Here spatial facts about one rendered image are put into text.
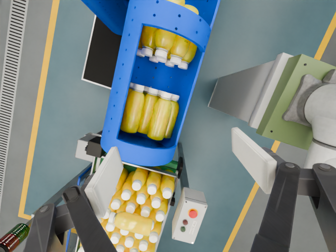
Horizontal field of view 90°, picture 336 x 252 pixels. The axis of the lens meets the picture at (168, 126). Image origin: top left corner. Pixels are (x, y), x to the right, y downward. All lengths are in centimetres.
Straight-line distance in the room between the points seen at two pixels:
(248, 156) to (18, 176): 257
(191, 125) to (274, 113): 111
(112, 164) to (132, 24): 45
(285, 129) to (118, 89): 66
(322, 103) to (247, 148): 57
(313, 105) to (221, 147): 127
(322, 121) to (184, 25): 51
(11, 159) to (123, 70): 220
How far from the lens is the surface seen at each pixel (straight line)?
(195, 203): 78
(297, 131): 86
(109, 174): 17
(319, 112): 72
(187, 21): 54
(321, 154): 72
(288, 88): 79
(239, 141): 18
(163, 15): 53
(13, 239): 93
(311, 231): 285
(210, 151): 188
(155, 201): 80
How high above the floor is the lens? 173
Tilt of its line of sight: 79 degrees down
